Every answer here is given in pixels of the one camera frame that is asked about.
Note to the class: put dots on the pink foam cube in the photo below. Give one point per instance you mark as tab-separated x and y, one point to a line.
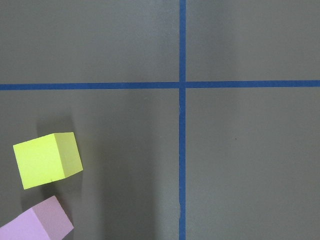
46	220

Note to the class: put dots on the yellow foam cube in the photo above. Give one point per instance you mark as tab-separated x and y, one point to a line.
47	159

